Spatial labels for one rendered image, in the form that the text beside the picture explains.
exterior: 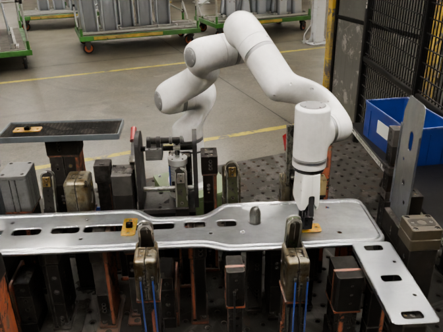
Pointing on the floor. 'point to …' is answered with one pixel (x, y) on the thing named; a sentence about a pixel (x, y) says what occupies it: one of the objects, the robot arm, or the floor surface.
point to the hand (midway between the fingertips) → (304, 219)
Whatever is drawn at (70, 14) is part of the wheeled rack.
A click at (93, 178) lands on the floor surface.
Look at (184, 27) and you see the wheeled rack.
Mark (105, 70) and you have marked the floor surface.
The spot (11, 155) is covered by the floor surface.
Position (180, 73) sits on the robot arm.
